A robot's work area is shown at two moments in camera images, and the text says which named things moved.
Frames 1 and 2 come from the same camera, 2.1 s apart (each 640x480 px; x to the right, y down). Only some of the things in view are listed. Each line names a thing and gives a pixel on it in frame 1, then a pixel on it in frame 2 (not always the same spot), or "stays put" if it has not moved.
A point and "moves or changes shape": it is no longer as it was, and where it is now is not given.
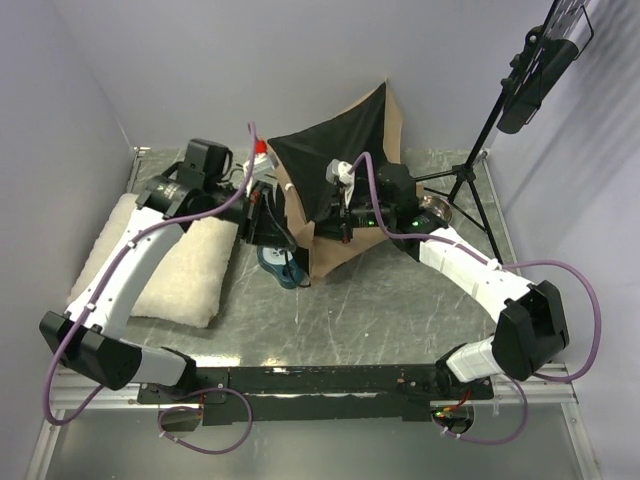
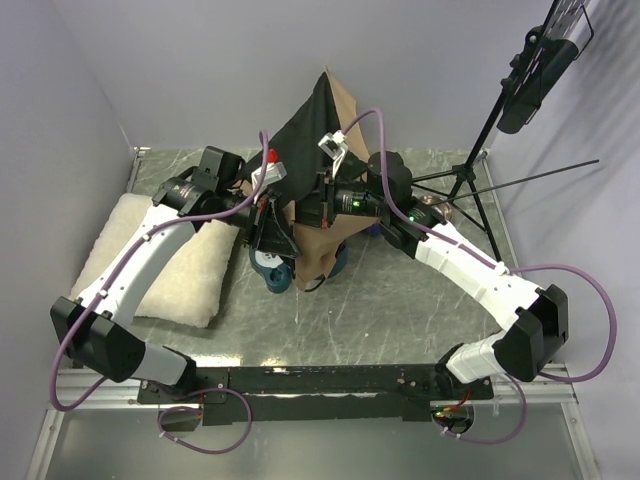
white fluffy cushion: [189, 286] stays put
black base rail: [318, 394] stays put
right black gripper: [335, 222] → [318, 207]
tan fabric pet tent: [367, 127] moves or changes shape
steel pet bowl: [438, 206] stays put
